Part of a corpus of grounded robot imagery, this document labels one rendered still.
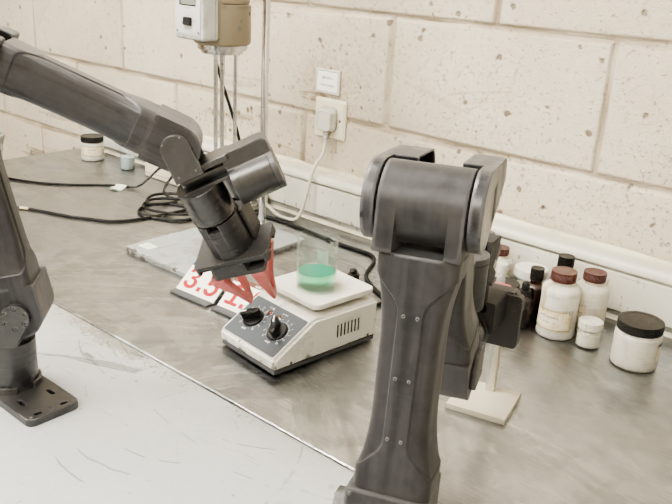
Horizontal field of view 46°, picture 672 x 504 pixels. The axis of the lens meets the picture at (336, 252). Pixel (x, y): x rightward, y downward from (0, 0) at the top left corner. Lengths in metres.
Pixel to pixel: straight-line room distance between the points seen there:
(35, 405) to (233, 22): 0.74
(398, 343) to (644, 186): 0.87
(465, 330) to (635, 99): 0.73
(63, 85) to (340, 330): 0.51
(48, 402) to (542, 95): 0.94
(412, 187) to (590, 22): 0.88
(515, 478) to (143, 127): 0.59
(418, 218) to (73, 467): 0.54
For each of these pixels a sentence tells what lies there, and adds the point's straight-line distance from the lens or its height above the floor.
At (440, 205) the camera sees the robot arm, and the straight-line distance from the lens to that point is 0.57.
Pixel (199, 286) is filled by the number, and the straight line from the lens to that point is 1.37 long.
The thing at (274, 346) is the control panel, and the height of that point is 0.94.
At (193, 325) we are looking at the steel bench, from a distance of 1.27.
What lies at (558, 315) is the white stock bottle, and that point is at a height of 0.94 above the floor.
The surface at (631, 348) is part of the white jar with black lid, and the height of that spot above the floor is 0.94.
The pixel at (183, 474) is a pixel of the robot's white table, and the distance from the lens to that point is 0.94.
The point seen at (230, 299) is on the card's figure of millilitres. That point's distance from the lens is 1.32.
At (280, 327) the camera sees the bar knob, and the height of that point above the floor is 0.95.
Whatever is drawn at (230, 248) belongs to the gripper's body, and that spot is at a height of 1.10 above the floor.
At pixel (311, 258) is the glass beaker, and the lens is 1.15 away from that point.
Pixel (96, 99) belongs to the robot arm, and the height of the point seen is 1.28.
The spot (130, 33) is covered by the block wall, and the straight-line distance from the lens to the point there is 2.25.
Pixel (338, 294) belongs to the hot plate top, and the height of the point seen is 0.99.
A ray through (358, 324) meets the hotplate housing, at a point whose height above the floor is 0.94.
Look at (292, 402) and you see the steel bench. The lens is 1.07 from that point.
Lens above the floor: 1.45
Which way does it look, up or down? 20 degrees down
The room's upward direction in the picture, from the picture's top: 3 degrees clockwise
